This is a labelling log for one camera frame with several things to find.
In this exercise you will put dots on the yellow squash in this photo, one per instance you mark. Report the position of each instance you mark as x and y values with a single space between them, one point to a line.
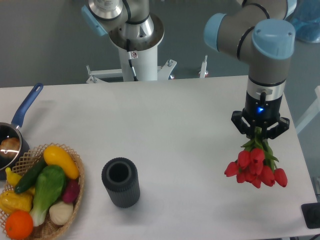
55 155

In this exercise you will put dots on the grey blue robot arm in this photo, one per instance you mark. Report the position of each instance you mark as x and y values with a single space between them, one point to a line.
257 35

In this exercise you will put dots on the brown bread in pan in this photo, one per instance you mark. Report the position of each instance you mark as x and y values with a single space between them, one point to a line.
10 145

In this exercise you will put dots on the white frame bar right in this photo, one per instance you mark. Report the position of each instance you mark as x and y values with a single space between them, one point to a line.
310 113

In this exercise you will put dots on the dark green cucumber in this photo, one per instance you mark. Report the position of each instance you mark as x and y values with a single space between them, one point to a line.
30 177

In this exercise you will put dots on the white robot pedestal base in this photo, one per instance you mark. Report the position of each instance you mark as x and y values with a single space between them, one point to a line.
137 46

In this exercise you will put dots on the green bok choy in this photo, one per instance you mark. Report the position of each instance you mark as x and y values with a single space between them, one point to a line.
48 188

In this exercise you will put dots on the yellow bell pepper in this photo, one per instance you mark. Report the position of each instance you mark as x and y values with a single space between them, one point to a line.
11 202

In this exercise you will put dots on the blue plastic bag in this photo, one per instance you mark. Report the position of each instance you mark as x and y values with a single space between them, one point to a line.
306 21

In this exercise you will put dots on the orange fruit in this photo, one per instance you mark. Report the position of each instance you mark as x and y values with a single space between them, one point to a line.
19 225

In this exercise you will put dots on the purple red radish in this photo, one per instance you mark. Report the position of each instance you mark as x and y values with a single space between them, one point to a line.
71 192

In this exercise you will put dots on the small yellow banana pepper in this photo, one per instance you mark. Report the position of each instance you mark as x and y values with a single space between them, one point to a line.
11 177

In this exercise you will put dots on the blue handled saucepan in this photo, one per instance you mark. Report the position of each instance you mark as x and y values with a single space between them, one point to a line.
8 130

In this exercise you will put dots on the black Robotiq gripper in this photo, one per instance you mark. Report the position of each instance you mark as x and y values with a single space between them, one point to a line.
266 113

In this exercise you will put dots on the dark grey ribbed vase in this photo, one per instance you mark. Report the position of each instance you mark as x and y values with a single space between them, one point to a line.
121 181

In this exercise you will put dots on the white garlic bulb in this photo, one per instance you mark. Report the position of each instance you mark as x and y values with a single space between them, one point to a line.
60 212

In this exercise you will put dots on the red tulip bouquet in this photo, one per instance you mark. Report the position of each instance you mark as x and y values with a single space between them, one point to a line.
256 164

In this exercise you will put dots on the black device at edge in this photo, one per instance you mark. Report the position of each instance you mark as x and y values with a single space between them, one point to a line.
311 214

